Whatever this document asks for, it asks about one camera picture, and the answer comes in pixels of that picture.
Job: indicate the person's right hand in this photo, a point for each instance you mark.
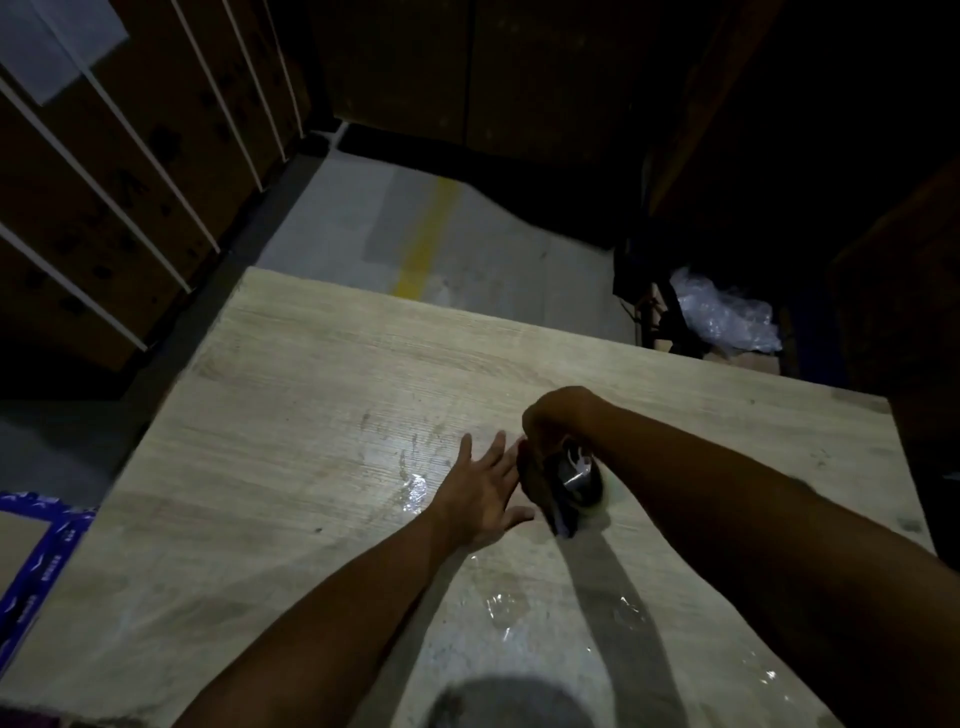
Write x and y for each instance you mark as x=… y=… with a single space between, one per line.
x=559 y=416

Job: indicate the person's left hand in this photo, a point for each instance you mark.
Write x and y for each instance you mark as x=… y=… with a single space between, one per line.
x=480 y=502

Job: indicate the blue tape dispenser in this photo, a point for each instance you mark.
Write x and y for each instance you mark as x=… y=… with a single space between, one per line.
x=577 y=487

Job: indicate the person's right forearm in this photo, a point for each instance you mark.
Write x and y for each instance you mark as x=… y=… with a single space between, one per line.
x=787 y=555

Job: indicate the person's left forearm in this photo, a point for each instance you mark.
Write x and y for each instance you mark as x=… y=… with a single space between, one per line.
x=330 y=630

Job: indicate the cardboard box with blue tape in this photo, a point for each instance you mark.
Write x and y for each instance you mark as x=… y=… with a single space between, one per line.
x=19 y=555

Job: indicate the crumpled clear plastic wrap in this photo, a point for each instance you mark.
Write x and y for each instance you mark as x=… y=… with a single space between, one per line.
x=727 y=315

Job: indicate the dark brown cardboard box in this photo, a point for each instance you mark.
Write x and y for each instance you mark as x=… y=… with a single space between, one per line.
x=397 y=67
x=555 y=75

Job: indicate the tall dark cardboard box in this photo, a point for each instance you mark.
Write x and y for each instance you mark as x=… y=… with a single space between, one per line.
x=712 y=97

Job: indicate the large white paper label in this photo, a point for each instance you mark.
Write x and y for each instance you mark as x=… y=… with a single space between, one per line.
x=52 y=37

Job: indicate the blue metal rack post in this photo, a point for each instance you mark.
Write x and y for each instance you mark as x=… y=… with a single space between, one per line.
x=814 y=345

